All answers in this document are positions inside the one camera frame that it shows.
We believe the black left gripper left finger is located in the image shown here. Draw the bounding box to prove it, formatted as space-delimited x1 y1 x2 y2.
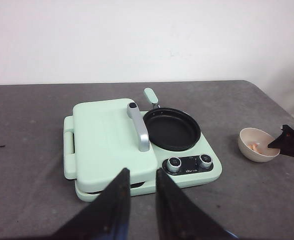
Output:
52 168 130 240

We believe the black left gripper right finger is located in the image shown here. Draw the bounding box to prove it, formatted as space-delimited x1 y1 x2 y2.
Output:
156 168 233 240

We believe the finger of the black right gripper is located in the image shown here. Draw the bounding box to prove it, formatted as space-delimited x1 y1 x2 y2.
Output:
268 124 294 157

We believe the pink shrimp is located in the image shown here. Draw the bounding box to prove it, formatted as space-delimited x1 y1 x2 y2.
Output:
247 143 261 154

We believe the breakfast maker hinged lid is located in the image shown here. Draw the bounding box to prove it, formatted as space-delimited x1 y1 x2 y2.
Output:
72 98 158 193

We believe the mint green breakfast maker base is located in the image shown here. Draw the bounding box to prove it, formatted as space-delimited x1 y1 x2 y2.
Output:
63 116 222 202

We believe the beige ribbed bowl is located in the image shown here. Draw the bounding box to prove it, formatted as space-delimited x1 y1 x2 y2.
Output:
238 127 281 163

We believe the left silver control knob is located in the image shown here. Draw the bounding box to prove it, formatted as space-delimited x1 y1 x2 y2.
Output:
166 157 181 173

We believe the silver control knob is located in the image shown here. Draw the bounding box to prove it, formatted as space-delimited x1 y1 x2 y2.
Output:
166 157 181 173
199 154 212 169

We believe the right silver control knob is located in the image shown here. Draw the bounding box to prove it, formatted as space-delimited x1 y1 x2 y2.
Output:
199 154 212 169

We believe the black round frying pan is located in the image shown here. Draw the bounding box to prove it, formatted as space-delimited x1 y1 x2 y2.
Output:
143 87 201 152

